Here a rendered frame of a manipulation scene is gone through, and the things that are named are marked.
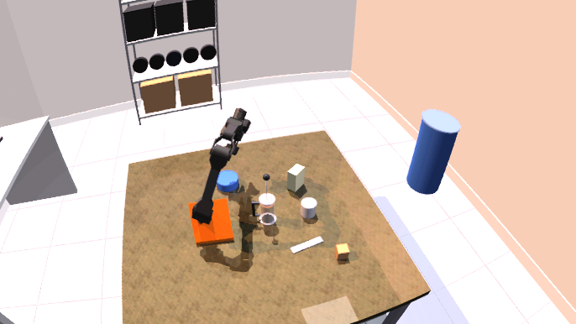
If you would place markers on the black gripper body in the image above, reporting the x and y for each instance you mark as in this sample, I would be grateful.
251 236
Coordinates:
235 140

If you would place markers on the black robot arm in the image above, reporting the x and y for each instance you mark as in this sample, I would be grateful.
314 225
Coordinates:
219 157

